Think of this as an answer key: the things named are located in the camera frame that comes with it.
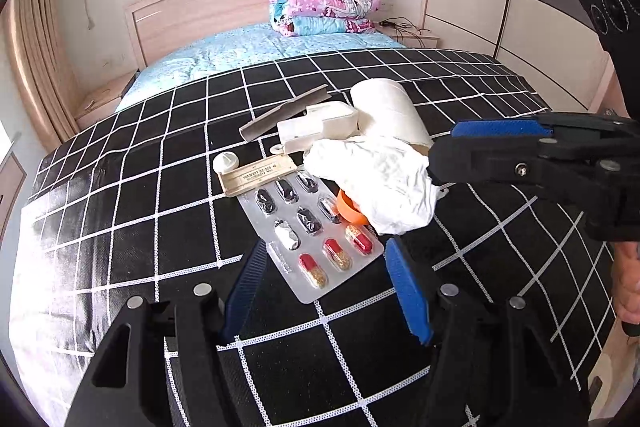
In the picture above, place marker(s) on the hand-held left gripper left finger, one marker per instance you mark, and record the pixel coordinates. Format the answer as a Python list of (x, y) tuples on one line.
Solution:
[(247, 287)]

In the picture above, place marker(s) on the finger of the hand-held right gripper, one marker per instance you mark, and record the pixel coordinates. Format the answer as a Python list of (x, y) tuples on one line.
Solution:
[(495, 128), (480, 162)]

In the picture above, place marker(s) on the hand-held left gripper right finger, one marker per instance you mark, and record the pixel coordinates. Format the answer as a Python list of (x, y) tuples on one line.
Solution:
[(407, 287)]

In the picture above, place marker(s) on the capsule blister pack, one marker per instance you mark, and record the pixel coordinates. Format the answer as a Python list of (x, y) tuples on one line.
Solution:
[(295, 257)]

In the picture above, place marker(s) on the orange plastic cap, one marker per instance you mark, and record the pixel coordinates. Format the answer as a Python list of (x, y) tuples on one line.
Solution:
[(350, 209)]

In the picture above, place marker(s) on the white tissue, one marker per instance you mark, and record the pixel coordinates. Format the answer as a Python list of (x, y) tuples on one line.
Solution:
[(380, 182)]

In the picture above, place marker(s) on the white toilet paper roll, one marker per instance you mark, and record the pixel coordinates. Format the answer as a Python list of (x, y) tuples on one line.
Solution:
[(390, 112)]

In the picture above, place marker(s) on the beige long box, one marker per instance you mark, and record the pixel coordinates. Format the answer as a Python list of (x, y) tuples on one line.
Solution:
[(260, 174)]

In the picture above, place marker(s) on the white bottle cap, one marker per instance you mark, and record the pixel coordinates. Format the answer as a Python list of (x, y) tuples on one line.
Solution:
[(225, 163)]

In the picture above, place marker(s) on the white plastic box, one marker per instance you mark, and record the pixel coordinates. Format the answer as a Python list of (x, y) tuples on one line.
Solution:
[(320, 127)]

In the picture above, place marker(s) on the grey cardboard strip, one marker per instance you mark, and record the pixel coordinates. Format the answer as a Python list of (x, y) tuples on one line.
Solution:
[(285, 112)]

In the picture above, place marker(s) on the person's right hand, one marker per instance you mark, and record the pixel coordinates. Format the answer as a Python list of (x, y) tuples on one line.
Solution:
[(626, 279)]

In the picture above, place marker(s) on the beige wardrobe with grey stripes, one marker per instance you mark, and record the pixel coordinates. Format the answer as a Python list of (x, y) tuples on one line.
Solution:
[(540, 22)]

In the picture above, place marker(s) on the wooden bedside table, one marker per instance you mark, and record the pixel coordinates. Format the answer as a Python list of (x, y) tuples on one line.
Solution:
[(102, 99), (420, 41)]

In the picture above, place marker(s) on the black white-grid mat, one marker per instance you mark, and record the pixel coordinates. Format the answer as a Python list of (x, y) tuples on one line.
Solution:
[(150, 207)]

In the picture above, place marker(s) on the light blue folded quilt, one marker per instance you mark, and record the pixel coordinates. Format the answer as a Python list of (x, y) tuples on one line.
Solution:
[(310, 25)]

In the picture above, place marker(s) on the pink folded quilt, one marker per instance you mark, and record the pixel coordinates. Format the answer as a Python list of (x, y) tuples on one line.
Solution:
[(320, 4)]

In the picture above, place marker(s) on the blue floral bed sheet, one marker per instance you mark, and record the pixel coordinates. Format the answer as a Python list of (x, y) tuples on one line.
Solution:
[(210, 52)]

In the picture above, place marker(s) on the wooden headboard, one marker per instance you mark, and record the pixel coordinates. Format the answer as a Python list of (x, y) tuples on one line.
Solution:
[(200, 7)]

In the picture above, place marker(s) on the beige curtain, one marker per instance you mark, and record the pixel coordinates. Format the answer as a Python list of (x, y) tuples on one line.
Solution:
[(40, 47)]

